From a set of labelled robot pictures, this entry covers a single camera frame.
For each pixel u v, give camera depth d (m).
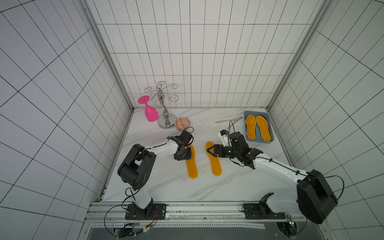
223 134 0.76
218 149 0.73
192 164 0.90
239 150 0.64
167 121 1.10
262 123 1.07
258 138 1.02
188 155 0.82
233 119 1.13
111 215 0.71
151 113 0.94
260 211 0.66
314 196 0.41
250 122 1.09
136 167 0.48
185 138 0.75
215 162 0.90
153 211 0.72
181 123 1.07
